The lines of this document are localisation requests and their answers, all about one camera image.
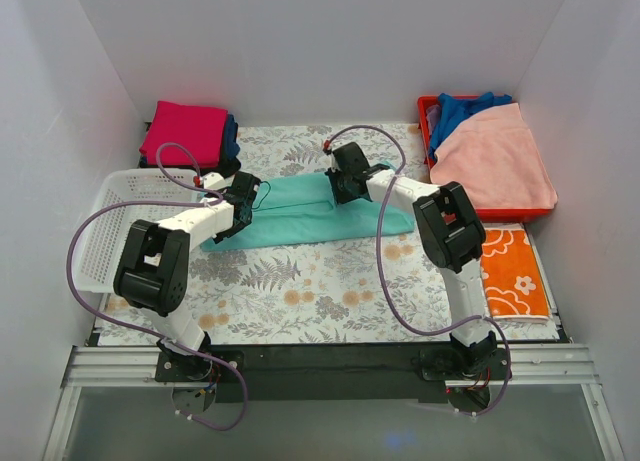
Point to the black folded t shirt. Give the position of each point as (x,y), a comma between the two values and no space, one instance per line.
(226,168)

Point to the floral table mat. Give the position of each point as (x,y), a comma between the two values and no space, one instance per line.
(327,292)

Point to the magenta folded t shirt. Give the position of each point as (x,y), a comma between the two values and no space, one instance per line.
(199,129)

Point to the teal t shirt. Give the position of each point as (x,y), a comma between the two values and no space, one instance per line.
(300,209)

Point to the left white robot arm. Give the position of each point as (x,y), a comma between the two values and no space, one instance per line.
(153,271)

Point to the blue folded t shirt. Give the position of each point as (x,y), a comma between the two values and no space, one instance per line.
(229,147)

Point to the blue crumpled t shirt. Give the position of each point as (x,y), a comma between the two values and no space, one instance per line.
(453,111)

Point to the red plastic tray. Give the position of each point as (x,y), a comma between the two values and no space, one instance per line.
(426,105)

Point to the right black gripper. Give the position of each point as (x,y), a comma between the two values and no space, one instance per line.
(338,189)

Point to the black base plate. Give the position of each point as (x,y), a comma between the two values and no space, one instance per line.
(381,371)

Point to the pink towel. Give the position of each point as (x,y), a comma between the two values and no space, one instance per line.
(494,156)

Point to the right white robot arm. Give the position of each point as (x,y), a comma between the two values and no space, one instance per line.
(452,238)

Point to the orange floral towel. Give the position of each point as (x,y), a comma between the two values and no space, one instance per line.
(511,277)

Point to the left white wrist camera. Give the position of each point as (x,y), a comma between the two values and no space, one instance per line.
(212,181)

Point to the white plastic basket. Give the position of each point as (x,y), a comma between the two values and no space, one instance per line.
(99,248)

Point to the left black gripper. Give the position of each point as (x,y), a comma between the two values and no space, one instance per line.
(245,213)

